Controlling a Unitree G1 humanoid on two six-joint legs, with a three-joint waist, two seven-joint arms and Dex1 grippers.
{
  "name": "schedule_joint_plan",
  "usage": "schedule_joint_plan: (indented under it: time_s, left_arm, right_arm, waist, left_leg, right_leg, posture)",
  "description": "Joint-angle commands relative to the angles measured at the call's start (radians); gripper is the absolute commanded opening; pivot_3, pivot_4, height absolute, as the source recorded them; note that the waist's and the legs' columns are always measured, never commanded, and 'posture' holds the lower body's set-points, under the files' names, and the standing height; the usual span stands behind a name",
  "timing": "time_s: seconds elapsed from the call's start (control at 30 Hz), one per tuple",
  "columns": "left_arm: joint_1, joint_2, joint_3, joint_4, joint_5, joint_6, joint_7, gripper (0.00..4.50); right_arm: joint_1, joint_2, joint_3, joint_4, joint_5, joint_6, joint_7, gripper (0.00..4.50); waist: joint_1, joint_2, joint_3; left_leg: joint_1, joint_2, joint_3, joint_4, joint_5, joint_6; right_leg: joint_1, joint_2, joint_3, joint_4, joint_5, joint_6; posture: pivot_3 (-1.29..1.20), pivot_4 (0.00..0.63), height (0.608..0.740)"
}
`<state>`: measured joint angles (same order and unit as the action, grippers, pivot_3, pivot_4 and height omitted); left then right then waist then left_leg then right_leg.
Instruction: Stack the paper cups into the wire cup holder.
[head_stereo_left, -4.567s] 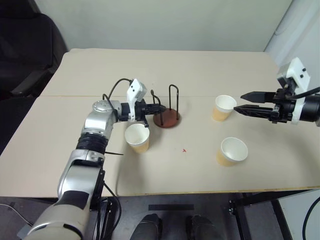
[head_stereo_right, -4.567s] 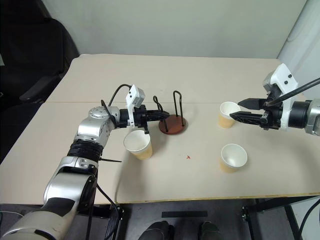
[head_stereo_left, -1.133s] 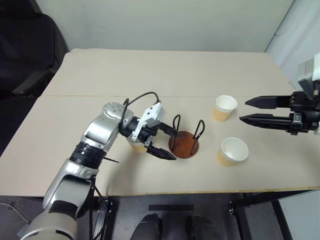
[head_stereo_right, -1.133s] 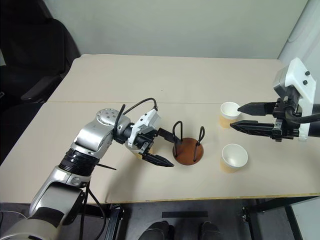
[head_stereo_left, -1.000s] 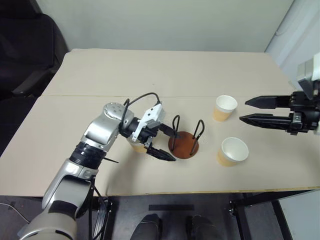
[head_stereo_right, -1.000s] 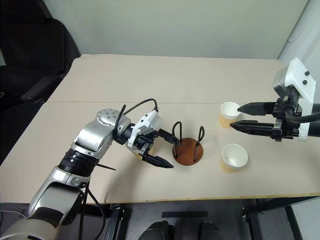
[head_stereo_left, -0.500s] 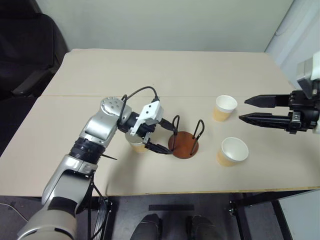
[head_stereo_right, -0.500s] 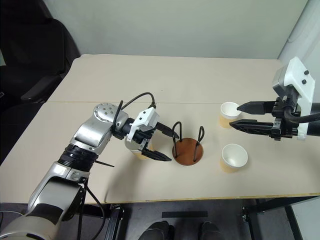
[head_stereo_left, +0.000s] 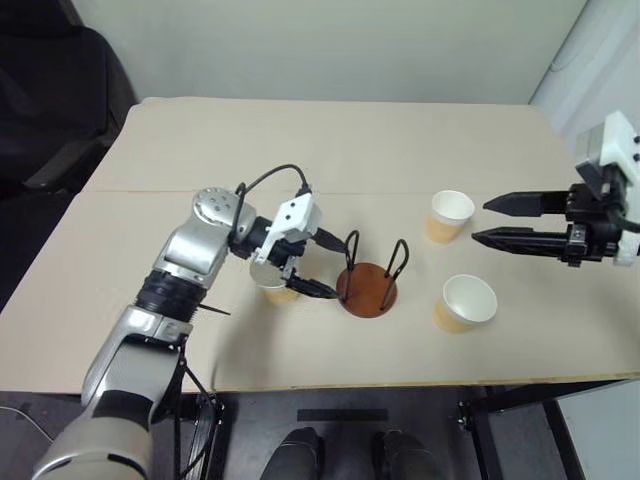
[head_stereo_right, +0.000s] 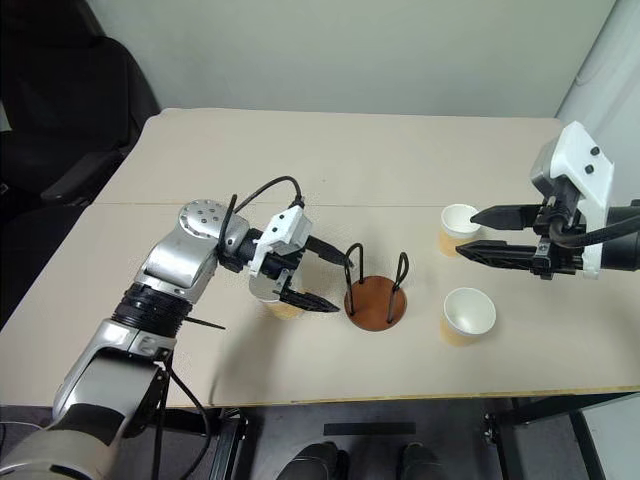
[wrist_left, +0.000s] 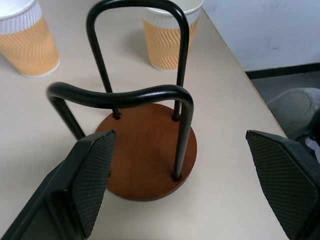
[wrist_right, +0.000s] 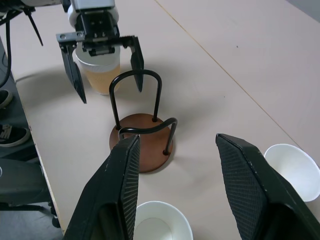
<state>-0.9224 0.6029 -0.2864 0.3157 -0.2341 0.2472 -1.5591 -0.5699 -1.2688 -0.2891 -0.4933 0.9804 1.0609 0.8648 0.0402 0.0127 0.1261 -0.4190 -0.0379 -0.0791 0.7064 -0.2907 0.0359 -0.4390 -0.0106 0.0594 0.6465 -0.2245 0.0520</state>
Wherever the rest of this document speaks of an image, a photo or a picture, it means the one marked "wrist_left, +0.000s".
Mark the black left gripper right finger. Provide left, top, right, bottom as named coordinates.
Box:
left=245, top=129, right=320, bottom=240

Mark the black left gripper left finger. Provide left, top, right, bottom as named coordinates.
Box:
left=0, top=129, right=117, bottom=240

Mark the orange white ribbed paper cup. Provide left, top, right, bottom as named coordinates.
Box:
left=0, top=0, right=61, bottom=79
left=142, top=0, right=204, bottom=73

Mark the black wire cup holder wooden base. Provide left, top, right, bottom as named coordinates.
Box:
left=46, top=0, right=198, bottom=202

